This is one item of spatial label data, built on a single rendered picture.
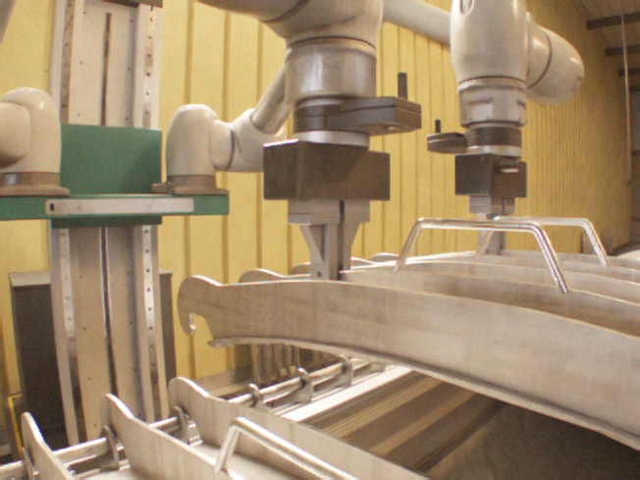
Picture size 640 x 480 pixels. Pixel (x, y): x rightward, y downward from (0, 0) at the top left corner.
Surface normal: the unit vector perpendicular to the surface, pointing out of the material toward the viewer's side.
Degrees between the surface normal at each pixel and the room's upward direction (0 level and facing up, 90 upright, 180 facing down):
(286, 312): 90
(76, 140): 90
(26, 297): 90
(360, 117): 90
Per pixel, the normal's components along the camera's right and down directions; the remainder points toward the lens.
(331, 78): -0.04, 0.07
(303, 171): 0.71, 0.05
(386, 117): -0.38, 0.07
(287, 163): -0.70, 0.05
